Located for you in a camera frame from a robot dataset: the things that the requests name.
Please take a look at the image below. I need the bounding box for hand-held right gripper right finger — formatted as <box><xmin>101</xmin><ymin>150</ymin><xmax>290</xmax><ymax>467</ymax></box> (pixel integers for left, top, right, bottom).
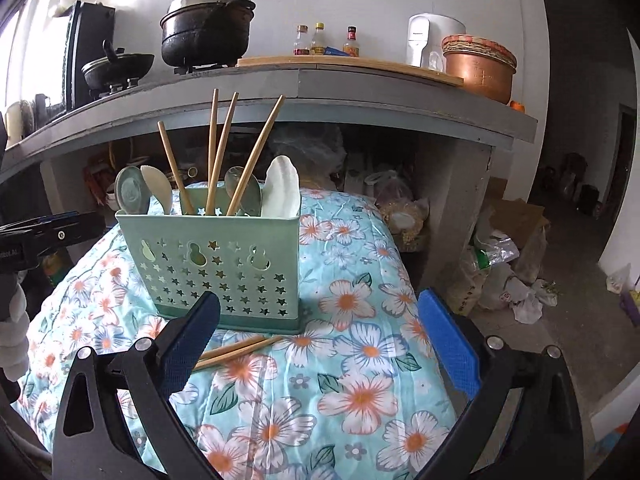
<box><xmin>415</xmin><ymin>287</ymin><xmax>586</xmax><ymax>480</ymax></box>

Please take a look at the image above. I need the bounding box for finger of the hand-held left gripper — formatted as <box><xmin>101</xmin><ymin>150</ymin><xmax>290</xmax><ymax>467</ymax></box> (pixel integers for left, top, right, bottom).
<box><xmin>0</xmin><ymin>211</ymin><xmax>107</xmax><ymax>262</ymax></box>

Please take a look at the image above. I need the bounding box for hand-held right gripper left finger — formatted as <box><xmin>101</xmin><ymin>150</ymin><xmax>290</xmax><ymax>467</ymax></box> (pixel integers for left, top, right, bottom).
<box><xmin>50</xmin><ymin>290</ymin><xmax>223</xmax><ymax>480</ymax></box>

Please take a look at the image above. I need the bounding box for green plastic utensil holder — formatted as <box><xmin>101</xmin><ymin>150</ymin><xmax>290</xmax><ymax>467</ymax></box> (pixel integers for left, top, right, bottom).
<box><xmin>115</xmin><ymin>187</ymin><xmax>305</xmax><ymax>336</ymax></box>

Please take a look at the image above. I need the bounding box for cream spoon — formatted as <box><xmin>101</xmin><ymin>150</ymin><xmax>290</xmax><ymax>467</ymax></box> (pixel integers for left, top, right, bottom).
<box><xmin>140</xmin><ymin>165</ymin><xmax>173</xmax><ymax>213</ymax></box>

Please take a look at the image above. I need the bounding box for white scalloped spoon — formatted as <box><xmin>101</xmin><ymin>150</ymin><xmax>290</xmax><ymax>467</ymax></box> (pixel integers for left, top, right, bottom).
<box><xmin>261</xmin><ymin>155</ymin><xmax>302</xmax><ymax>220</ymax></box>

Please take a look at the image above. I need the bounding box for person's left hand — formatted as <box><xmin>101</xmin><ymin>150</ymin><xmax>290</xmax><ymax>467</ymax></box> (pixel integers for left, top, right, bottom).
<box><xmin>0</xmin><ymin>276</ymin><xmax>31</xmax><ymax>384</ymax></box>

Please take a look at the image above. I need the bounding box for red packet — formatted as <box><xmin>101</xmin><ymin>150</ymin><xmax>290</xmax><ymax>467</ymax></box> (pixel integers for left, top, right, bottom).
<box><xmin>85</xmin><ymin>160</ymin><xmax>108</xmax><ymax>206</ymax></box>

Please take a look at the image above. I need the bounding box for pile of plastic bags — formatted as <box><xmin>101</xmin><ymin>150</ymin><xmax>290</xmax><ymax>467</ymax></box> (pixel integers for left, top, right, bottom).
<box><xmin>445</xmin><ymin>230</ymin><xmax>558</xmax><ymax>326</ymax></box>

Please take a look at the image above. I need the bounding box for cream kettle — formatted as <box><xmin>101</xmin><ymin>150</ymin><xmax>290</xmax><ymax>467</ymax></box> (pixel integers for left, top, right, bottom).
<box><xmin>5</xmin><ymin>101</ymin><xmax>28</xmax><ymax>143</ymax></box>

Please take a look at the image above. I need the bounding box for floral blanket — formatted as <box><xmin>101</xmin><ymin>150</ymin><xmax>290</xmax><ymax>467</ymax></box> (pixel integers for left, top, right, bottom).
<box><xmin>17</xmin><ymin>187</ymin><xmax>458</xmax><ymax>480</ymax></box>

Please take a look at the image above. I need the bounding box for plastic bag of beans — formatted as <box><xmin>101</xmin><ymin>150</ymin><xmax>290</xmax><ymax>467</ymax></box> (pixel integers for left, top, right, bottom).
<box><xmin>375</xmin><ymin>170</ymin><xmax>431</xmax><ymax>253</ymax></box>

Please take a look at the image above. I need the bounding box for cardboard box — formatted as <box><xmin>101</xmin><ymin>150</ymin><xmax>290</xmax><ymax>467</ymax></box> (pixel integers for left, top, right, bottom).
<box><xmin>485</xmin><ymin>177</ymin><xmax>548</xmax><ymax>256</ymax></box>

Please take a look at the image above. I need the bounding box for small black wok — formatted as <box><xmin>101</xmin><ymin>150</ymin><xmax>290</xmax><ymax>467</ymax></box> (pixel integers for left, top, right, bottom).
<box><xmin>81</xmin><ymin>40</ymin><xmax>155</xmax><ymax>91</ymax></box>

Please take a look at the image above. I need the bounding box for black box appliance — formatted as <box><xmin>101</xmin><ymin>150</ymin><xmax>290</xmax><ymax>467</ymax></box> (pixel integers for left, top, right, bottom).
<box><xmin>65</xmin><ymin>1</ymin><xmax>116</xmax><ymax>111</ymax></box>

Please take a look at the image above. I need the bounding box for gas stove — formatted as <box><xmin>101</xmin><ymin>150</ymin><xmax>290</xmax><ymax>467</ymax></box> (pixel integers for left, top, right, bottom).
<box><xmin>87</xmin><ymin>62</ymin><xmax>241</xmax><ymax>100</ymax></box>

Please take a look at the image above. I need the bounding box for yellowish plastic bag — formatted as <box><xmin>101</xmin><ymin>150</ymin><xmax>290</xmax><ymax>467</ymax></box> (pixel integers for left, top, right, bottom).
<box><xmin>270</xmin><ymin>125</ymin><xmax>346</xmax><ymax>187</ymax></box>

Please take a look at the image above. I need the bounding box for large black pot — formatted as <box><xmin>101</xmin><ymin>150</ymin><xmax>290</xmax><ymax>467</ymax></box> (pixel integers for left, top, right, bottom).
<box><xmin>160</xmin><ymin>2</ymin><xmax>257</xmax><ymax>68</ymax></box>

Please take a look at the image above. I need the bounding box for copper inner pot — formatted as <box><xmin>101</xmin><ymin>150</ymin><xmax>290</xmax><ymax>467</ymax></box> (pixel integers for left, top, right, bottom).
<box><xmin>442</xmin><ymin>50</ymin><xmax>516</xmax><ymax>106</ymax></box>

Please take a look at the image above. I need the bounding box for wooden cutting board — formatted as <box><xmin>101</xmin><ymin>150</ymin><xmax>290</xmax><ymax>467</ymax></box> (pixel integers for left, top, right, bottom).
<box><xmin>236</xmin><ymin>55</ymin><xmax>465</xmax><ymax>86</ymax></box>

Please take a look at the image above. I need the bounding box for woven basket lid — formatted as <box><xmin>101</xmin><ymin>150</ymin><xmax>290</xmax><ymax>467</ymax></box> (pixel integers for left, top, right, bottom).
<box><xmin>441</xmin><ymin>34</ymin><xmax>518</xmax><ymax>68</ymax></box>

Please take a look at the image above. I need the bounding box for white electric kettle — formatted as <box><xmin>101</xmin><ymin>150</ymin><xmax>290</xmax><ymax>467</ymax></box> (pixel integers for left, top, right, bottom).
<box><xmin>406</xmin><ymin>13</ymin><xmax>467</xmax><ymax>72</ymax></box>

